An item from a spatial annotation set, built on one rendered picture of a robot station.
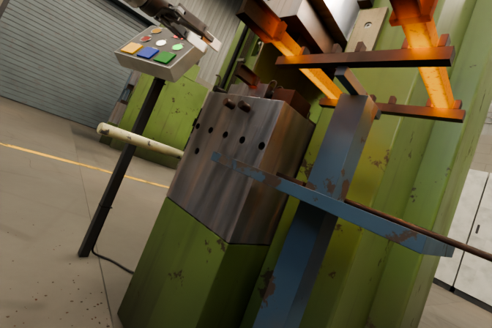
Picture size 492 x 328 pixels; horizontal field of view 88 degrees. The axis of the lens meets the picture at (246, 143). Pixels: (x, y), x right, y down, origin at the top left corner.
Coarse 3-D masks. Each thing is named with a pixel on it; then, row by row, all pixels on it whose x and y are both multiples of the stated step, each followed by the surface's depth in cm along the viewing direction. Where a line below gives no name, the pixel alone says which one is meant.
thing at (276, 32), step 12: (252, 0) 45; (240, 12) 44; (252, 12) 46; (264, 12) 47; (252, 24) 46; (264, 24) 48; (276, 24) 50; (264, 36) 49; (276, 36) 48; (288, 36) 51; (288, 48) 52; (300, 48) 54; (312, 72) 58; (324, 84) 62; (336, 96) 66
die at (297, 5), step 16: (272, 0) 104; (288, 0) 98; (304, 0) 94; (288, 16) 96; (304, 16) 96; (320, 16) 103; (288, 32) 106; (304, 32) 102; (320, 32) 106; (320, 48) 108
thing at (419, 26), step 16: (400, 0) 30; (416, 0) 29; (432, 0) 31; (400, 16) 32; (416, 16) 31; (432, 16) 31; (416, 32) 35; (432, 32) 35; (432, 80) 43; (448, 80) 45; (432, 96) 48; (448, 96) 47
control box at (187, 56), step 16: (144, 32) 131; (160, 32) 130; (160, 48) 121; (192, 48) 119; (128, 64) 123; (144, 64) 117; (160, 64) 112; (176, 64) 113; (192, 64) 123; (176, 80) 117
